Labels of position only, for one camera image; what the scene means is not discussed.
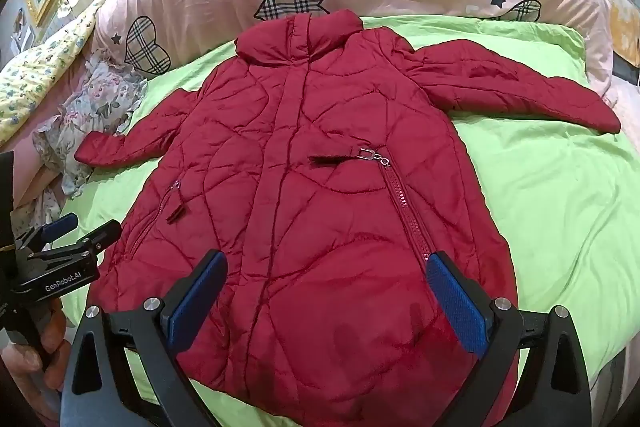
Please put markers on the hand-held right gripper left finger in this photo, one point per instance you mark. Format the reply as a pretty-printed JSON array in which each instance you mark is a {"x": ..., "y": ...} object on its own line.
[{"x": 197, "y": 302}]

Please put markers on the person's left hand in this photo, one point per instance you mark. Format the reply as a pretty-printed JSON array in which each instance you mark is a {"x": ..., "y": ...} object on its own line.
[{"x": 50, "y": 332}]

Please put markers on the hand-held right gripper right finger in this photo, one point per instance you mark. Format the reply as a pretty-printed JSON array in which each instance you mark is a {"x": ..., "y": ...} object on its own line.
[{"x": 457, "y": 304}]

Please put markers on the red quilted jacket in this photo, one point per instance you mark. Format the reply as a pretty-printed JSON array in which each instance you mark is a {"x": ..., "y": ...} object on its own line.
[{"x": 310, "y": 187}]

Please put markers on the yellow floral cloth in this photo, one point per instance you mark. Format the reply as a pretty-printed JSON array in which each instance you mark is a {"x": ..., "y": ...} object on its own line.
[{"x": 35, "y": 72}]

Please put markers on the green blanket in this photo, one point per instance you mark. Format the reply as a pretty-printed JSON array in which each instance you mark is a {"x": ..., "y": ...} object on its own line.
[{"x": 550, "y": 197}]

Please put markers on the white floral ruffled cloth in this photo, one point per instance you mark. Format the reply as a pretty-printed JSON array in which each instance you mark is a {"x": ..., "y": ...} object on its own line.
[{"x": 95, "y": 102}]

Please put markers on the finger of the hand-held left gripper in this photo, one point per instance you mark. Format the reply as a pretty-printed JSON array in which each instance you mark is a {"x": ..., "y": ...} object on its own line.
[
  {"x": 97, "y": 237},
  {"x": 57, "y": 227}
]

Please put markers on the orange cloth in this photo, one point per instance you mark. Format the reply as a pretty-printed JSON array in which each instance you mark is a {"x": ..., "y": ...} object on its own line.
[{"x": 625, "y": 22}]

